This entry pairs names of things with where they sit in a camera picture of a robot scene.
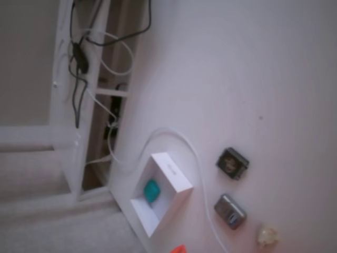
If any green cube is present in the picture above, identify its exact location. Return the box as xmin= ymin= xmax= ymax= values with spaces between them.
xmin=143 ymin=179 xmax=162 ymax=205

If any white cardboard box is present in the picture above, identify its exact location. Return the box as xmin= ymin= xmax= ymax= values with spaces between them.
xmin=130 ymin=152 xmax=194 ymax=238

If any black case with clear lid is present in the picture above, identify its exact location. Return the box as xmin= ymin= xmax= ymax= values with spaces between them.
xmin=215 ymin=147 xmax=250 ymax=181

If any grey small case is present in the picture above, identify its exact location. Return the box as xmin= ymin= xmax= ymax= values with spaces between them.
xmin=213 ymin=193 xmax=247 ymax=231

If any beige small figurine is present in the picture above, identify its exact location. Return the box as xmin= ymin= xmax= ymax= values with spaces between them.
xmin=256 ymin=223 xmax=281 ymax=247

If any long white cable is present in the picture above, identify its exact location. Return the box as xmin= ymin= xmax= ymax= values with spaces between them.
xmin=106 ymin=115 xmax=230 ymax=253

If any looped white cable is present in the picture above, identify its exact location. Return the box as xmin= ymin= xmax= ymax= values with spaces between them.
xmin=86 ymin=30 xmax=135 ymax=77

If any thick black cable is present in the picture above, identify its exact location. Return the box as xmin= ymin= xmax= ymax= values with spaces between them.
xmin=85 ymin=0 xmax=153 ymax=47

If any white metal frame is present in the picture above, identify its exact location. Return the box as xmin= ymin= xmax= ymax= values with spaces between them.
xmin=0 ymin=0 xmax=138 ymax=204

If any black power adapter with cord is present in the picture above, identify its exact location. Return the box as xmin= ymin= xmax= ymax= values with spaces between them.
xmin=68 ymin=0 xmax=90 ymax=129

